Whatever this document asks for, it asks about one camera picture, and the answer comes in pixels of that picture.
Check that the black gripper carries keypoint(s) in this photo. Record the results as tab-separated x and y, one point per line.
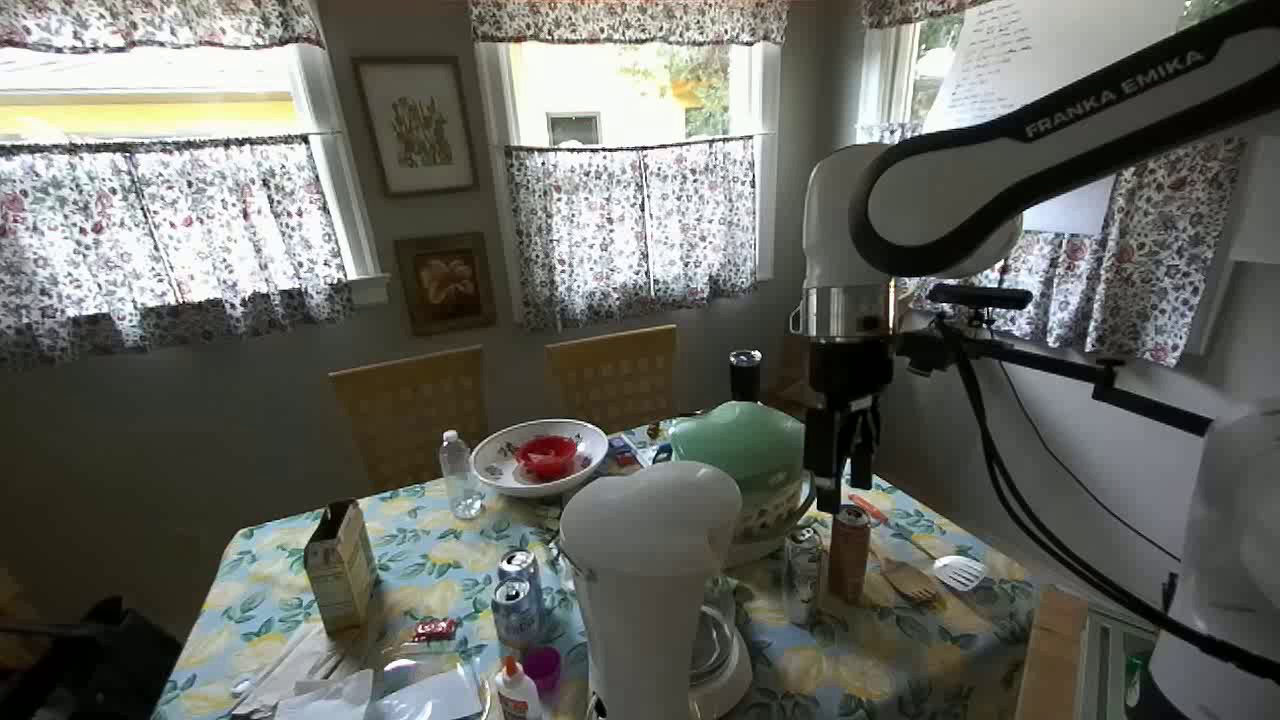
840	425

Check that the green bin lid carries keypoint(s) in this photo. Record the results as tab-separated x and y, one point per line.
757	447

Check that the orange tall drink can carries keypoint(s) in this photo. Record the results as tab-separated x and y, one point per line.
848	553

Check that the white bin with liner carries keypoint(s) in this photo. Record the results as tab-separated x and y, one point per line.
766	525

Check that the silver drink can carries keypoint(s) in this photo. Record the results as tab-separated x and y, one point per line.
516	577

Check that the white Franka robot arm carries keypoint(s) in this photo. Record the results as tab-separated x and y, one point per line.
944	204

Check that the wooden spatula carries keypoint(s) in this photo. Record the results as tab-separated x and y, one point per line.
908	580

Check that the white coffee maker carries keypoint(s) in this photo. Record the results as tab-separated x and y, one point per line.
641	553

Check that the right wooden chair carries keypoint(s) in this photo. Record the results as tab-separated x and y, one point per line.
616	376

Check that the wooden chair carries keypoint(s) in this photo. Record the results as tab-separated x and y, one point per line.
616	376
399	411

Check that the white plate with red food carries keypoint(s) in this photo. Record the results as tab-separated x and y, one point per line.
543	457

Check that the middle floral curtain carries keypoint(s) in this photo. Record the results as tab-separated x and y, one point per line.
615	234

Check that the floral curtain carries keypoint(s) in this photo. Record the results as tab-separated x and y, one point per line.
615	234
149	247
1139	282

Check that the right floral curtain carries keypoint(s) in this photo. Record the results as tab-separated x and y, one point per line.
1139	282

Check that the blue patterned can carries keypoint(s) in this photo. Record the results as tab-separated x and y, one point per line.
516	614

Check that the purple small cup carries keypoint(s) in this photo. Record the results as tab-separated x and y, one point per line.
546	671

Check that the clear plastic water bottle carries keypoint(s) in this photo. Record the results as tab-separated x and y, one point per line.
456	473

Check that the floral yellow blue tablecloth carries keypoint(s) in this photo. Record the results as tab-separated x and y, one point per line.
887	656

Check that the white glue bottle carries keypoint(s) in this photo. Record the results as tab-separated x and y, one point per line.
516	693

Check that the white paper sheet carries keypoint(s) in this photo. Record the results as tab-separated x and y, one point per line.
1021	49

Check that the framed dark picture lower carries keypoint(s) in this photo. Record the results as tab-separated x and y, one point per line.
446	282

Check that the left wooden chair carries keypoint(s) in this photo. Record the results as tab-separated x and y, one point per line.
399	411

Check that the brown paper carton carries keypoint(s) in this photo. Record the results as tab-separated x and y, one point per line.
336	563

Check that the framed botanical picture upper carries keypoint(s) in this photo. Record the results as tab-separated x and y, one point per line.
419	124

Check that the left floral curtain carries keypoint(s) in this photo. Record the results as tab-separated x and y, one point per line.
149	247

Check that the black camera arm stand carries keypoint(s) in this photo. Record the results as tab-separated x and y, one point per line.
944	344

